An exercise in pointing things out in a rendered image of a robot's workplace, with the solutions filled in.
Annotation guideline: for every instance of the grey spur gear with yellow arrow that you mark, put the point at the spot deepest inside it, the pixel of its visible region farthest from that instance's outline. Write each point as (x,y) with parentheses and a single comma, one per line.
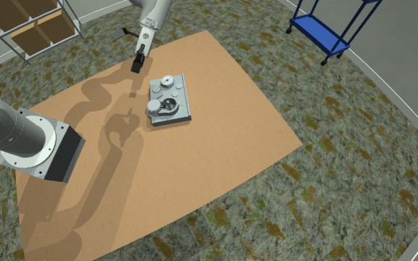
(167,81)

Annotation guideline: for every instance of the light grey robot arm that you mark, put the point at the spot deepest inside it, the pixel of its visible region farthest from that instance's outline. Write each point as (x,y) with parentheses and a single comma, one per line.
(33,143)

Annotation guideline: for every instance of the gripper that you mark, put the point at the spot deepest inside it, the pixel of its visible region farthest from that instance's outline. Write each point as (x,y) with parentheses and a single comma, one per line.
(146,38)

